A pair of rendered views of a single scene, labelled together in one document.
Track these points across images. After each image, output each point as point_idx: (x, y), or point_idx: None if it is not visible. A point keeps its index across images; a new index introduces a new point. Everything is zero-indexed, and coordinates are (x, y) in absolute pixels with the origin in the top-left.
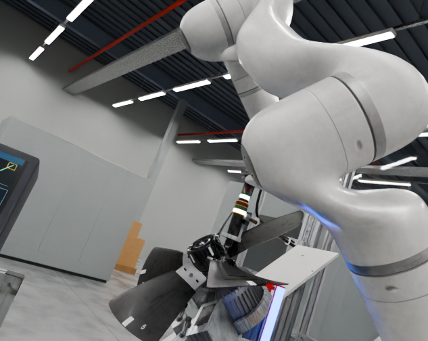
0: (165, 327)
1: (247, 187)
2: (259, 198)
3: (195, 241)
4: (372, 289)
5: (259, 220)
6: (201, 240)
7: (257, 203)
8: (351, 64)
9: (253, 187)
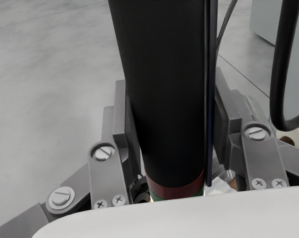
0: None
1: (159, 186)
2: (280, 96)
3: (135, 185)
4: None
5: None
6: (142, 195)
7: (278, 114)
8: None
9: (209, 153)
